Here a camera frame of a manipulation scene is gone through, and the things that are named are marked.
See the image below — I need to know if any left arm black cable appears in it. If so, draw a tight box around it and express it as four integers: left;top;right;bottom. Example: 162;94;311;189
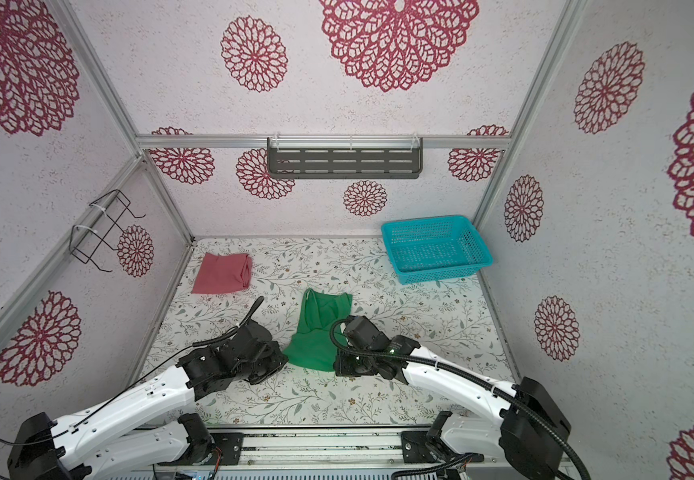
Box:
0;295;266;480

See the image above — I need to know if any green tank top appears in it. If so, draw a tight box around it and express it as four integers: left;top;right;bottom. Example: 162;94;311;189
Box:
283;289;353;372

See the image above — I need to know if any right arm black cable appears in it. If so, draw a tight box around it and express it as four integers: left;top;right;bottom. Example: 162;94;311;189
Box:
328;317;593;480

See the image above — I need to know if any teal plastic basket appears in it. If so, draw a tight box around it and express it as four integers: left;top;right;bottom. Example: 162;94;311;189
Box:
381;215;494;284

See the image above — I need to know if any grey wall shelf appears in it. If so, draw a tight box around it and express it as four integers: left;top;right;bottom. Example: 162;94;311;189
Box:
266;137;424;180

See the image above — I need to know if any pink tank top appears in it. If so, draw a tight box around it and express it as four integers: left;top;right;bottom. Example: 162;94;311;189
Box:
192;253;253;295

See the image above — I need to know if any aluminium front rail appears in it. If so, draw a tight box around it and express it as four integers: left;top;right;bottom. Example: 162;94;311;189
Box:
112;425;504;480

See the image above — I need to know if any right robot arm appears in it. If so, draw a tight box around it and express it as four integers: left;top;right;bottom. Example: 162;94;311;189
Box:
329;316;589;479

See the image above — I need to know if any black wire wall rack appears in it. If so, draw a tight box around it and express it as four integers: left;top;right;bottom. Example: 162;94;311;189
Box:
67;189;146;273

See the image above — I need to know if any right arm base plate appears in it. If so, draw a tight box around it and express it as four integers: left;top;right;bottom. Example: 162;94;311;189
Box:
400;430;452;464

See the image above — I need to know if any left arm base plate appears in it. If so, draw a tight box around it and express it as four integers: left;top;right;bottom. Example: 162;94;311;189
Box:
203;432;245;467

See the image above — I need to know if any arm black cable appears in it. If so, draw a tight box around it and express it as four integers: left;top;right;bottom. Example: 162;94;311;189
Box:
328;317;593;480
0;295;266;480

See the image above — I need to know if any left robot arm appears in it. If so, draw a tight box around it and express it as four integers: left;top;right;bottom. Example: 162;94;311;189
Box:
7;320;288;479

